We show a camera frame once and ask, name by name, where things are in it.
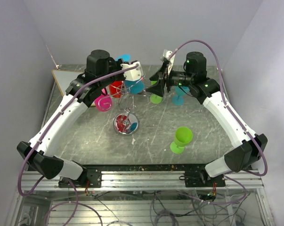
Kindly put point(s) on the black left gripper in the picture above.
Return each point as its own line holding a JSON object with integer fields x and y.
{"x": 117, "y": 63}

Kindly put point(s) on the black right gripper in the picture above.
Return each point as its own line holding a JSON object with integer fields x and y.
{"x": 158, "y": 88}

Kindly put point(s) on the red wine glass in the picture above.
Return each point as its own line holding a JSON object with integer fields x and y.
{"x": 115, "y": 89}

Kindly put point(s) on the blue wine glass front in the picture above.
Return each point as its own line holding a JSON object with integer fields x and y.
{"x": 133, "y": 87}

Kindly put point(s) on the blue wine glass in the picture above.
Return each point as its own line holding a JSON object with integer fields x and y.
{"x": 133, "y": 87}
{"x": 178, "y": 98}

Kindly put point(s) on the magenta wine glass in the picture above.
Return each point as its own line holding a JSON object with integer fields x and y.
{"x": 104, "y": 102}

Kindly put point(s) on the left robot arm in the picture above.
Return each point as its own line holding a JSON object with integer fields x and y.
{"x": 40, "y": 152}

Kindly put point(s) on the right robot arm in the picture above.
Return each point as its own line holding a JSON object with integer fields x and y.
{"x": 248, "y": 146}

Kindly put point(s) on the green wine glass back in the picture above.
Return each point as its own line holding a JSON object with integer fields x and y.
{"x": 155, "y": 99}

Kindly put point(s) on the green wine glass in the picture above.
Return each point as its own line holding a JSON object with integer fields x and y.
{"x": 183, "y": 136}
{"x": 155, "y": 99}

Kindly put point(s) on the blue wine glass back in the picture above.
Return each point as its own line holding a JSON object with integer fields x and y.
{"x": 178, "y": 98}

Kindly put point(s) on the chrome wine glass rack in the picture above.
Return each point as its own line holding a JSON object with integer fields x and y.
{"x": 126, "y": 122}

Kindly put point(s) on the green wine glass front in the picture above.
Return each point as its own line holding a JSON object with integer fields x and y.
{"x": 183, "y": 136}

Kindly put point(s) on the yellow-framed whiteboard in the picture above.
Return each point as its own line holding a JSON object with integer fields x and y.
{"x": 64, "y": 78}

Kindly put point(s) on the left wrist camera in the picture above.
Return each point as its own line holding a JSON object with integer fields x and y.
{"x": 134, "y": 71}

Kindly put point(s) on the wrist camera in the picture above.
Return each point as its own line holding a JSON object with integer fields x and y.
{"x": 166, "y": 57}
{"x": 134, "y": 71}

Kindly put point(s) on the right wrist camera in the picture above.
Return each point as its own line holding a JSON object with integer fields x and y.
{"x": 166, "y": 57}

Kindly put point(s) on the aluminium mounting rail frame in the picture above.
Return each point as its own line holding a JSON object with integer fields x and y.
{"x": 173, "y": 177}

